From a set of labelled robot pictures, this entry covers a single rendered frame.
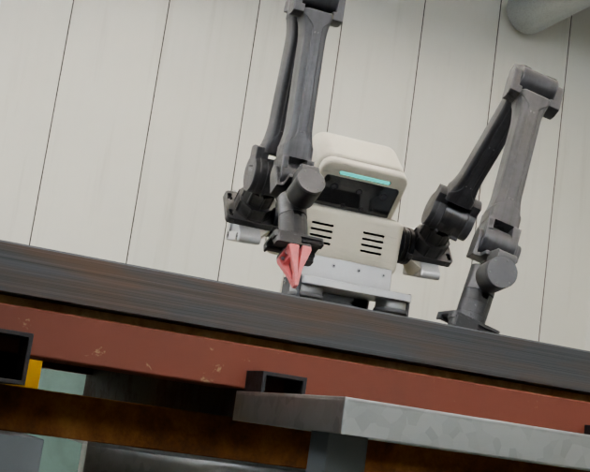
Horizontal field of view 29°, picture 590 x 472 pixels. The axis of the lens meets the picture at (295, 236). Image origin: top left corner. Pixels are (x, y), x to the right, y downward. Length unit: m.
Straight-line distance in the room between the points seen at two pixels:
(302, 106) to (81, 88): 9.89
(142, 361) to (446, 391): 0.36
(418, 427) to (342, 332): 0.34
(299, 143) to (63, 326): 1.16
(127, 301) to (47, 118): 10.80
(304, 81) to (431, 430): 1.41
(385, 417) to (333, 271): 1.54
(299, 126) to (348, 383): 1.06
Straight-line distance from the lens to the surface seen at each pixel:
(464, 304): 2.07
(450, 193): 2.50
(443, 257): 2.64
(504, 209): 2.14
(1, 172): 11.81
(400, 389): 1.32
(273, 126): 2.38
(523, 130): 2.25
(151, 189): 12.06
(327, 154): 2.48
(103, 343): 1.19
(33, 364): 1.75
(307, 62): 2.31
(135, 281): 1.20
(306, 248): 2.15
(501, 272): 2.02
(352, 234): 2.52
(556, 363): 1.43
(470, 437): 0.99
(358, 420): 0.94
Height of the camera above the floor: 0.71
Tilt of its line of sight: 10 degrees up
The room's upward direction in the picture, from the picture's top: 8 degrees clockwise
